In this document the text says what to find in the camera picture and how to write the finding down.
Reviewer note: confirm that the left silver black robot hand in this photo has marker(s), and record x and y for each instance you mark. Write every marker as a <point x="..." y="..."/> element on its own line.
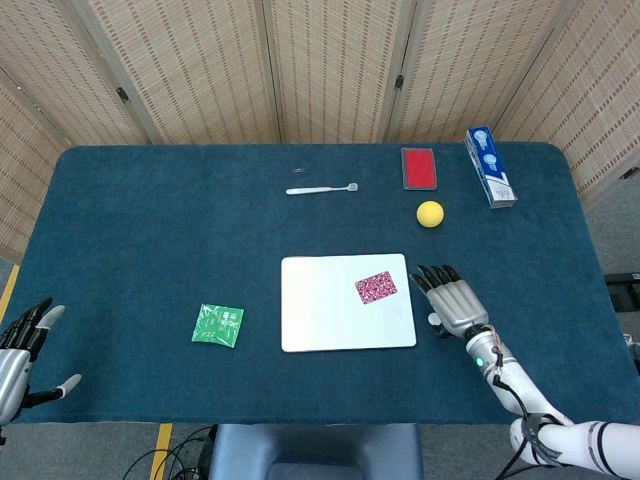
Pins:
<point x="15" y="365"/>

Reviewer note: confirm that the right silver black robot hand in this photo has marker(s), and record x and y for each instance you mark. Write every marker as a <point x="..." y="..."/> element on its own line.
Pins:
<point x="455" y="305"/>

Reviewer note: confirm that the red patterned packet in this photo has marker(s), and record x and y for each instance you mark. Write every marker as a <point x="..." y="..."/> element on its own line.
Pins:
<point x="376" y="287"/>

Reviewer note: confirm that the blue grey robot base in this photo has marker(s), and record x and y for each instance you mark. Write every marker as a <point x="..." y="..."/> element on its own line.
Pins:
<point x="315" y="450"/>

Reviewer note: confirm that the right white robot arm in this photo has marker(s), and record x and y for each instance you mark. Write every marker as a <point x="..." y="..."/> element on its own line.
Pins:
<point x="520" y="390"/>

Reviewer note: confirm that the white rectangular board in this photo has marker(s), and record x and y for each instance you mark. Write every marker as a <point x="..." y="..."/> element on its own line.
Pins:
<point x="325" y="310"/>

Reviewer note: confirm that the yellow foam ball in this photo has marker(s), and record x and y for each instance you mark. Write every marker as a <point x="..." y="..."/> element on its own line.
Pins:
<point x="430" y="215"/>

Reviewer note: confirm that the red flat case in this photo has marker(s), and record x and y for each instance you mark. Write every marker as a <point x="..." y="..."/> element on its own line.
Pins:
<point x="419" y="169"/>

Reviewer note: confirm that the blue white carton box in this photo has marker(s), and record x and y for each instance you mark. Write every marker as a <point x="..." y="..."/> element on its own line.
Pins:
<point x="490" y="167"/>

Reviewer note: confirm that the yellow floor tape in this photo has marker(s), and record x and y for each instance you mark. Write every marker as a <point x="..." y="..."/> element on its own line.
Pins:
<point x="161" y="450"/>

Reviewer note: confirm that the black equipment box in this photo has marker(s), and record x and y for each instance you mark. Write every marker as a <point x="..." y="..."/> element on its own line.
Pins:
<point x="624" y="291"/>

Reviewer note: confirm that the white toothbrush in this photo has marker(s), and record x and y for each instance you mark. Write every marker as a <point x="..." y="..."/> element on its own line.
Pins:
<point x="320" y="190"/>

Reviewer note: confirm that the teal table cloth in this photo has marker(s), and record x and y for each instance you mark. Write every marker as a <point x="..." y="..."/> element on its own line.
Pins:
<point x="150" y="250"/>

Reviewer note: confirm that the green tea packet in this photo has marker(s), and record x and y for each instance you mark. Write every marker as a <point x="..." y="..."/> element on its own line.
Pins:
<point x="217" y="325"/>

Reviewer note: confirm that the dark metal screen hinge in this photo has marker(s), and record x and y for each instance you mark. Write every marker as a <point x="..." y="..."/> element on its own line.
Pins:
<point x="121" y="92"/>
<point x="399" y="81"/>

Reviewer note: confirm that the woven folding screen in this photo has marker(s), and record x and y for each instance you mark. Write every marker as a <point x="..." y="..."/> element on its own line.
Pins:
<point x="320" y="65"/>

